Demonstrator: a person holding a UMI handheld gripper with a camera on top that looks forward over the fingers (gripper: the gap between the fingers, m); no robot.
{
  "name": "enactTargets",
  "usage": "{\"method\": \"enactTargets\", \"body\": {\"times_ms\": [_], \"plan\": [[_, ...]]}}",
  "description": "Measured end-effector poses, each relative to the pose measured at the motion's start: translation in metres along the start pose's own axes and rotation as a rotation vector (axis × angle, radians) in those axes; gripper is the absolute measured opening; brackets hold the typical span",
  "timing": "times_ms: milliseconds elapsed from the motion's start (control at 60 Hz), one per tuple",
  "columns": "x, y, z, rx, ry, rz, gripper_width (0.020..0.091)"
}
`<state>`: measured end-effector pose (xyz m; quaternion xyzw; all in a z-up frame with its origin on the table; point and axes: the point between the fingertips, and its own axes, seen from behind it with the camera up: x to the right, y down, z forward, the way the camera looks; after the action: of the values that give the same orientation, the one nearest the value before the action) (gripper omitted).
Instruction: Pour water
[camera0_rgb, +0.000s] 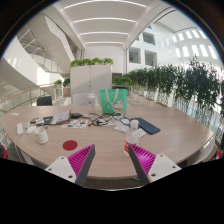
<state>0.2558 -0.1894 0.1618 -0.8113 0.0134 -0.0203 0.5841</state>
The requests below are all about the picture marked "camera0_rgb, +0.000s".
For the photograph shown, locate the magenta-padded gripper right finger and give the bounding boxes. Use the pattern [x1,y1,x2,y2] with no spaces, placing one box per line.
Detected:
[128,143,183,186]

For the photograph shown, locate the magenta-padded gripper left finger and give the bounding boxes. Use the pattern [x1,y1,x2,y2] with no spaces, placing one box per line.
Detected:
[44,143,97,188]

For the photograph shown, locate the flat round red coaster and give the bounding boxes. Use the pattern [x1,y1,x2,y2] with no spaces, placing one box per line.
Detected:
[62,139,79,151]

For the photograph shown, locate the white grid-pattern mug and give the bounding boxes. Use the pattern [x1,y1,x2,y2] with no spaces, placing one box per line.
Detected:
[34,126,50,145]

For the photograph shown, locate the dark blue keyboard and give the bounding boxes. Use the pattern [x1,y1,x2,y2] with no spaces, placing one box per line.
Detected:
[129,116,162,136]

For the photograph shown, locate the black notebook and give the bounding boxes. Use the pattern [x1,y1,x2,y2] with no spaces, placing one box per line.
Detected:
[42,115,55,126]

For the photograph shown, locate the white printed booklet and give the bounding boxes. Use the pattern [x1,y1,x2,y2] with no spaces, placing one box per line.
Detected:
[50,110,72,126]

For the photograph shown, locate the small black case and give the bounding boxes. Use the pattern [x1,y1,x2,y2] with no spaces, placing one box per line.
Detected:
[70,112,83,120]

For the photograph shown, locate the white tissue packet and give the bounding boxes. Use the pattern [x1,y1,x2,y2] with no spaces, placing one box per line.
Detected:
[114,121,131,133]

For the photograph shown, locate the white power strip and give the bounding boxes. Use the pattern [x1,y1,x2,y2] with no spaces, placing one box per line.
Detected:
[16,122,25,136]

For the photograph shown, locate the red chair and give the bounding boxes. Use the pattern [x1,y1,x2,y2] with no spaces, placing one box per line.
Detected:
[0,143,9,160]

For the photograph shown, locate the black chair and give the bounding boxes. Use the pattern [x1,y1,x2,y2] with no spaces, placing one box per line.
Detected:
[36,95,53,107]

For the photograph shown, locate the clear tumbler with white lid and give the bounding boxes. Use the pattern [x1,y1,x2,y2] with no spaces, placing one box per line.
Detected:
[86,90,97,115]

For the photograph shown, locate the plant in brown planter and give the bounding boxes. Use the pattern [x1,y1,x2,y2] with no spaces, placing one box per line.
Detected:
[62,77,72,98]

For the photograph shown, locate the green tote bag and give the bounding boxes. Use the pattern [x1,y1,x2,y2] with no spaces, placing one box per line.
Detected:
[99,88,129,116]

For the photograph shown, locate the row of tall green plants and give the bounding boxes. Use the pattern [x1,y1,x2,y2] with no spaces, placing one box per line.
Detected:
[124,58,224,118]

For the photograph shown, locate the plant in white planter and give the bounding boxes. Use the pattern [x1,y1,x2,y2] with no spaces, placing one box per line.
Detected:
[53,78,63,89]

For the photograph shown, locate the white cabinet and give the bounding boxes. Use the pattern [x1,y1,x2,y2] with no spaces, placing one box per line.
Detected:
[69,64,113,98]

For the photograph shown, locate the green plants atop cabinet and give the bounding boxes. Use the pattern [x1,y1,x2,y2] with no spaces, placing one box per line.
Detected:
[69,57,115,69]

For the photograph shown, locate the ceiling light strips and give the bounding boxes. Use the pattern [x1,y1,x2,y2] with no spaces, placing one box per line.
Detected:
[63,0,148,46]

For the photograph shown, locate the tangled black cables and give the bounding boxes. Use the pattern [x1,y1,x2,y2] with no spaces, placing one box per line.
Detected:
[87,112,131,128]

